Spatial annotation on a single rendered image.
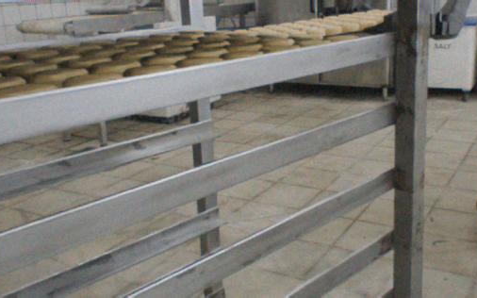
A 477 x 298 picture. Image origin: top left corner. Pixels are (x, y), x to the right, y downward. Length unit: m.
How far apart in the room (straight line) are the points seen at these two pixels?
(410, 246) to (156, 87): 0.45
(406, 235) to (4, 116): 0.54
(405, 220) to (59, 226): 0.47
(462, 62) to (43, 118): 4.89
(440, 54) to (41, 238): 4.90
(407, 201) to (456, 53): 4.46
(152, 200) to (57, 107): 0.11
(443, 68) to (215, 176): 4.77
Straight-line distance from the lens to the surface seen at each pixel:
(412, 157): 0.72
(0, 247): 0.42
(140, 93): 0.44
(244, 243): 0.55
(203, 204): 1.08
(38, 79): 0.52
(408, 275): 0.79
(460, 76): 5.21
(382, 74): 5.09
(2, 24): 4.70
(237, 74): 0.50
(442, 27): 1.64
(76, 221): 0.44
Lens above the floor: 1.13
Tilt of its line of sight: 15 degrees down
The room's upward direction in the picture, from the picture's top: 3 degrees counter-clockwise
